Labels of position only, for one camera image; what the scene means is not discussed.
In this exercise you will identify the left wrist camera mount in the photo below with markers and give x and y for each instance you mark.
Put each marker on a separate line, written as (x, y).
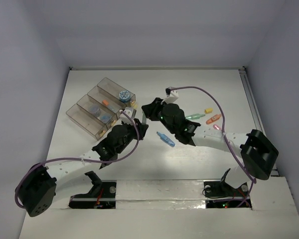
(127, 115)

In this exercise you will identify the green clear clip pen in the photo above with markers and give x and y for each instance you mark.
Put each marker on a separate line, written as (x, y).
(194, 116)

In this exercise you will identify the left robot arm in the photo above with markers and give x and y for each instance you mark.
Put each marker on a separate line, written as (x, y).
(37, 189)

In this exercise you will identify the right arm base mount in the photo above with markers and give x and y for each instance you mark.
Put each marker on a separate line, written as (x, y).
(219, 195)

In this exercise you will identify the yellow highlighter pen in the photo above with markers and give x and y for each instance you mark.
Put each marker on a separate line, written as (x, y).
(134, 105)

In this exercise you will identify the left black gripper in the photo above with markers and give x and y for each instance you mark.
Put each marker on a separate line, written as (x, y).
(140, 129)

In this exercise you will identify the aluminium rail right edge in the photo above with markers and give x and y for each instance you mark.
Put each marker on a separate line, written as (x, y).
(251, 101)

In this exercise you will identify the smoky clear drawer organizer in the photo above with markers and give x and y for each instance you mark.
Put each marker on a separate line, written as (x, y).
(108, 90)

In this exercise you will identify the pink clear clip pen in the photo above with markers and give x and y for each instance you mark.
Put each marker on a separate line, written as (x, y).
(217, 127)

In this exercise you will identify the orange tip marker pen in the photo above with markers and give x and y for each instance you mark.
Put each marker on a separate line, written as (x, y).
(110, 107)

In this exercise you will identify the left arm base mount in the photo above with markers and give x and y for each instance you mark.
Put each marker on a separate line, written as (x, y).
(102, 195)

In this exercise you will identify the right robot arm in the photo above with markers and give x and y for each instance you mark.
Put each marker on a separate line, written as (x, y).
(253, 152)

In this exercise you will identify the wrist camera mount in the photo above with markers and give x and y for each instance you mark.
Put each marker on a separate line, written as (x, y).
(127, 115)
(171, 95)

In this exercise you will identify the orange clear clip pen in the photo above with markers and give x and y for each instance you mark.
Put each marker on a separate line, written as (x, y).
(213, 119)

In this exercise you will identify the blue slime jar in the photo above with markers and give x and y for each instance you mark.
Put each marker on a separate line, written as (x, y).
(124, 96)

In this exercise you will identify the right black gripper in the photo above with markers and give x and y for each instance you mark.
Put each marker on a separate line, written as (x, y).
(150, 110)

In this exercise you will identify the green highlighter pen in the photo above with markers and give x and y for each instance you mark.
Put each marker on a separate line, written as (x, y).
(144, 118)

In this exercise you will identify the blue clear clip pen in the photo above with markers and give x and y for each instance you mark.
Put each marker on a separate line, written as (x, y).
(166, 139)

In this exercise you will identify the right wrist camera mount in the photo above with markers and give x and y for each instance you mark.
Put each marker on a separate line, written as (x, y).
(171, 95)

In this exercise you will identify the yellow pen cap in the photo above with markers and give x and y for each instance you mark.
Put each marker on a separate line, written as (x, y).
(208, 110)

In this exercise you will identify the small clear blue jar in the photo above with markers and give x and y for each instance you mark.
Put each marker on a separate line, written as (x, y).
(104, 118)

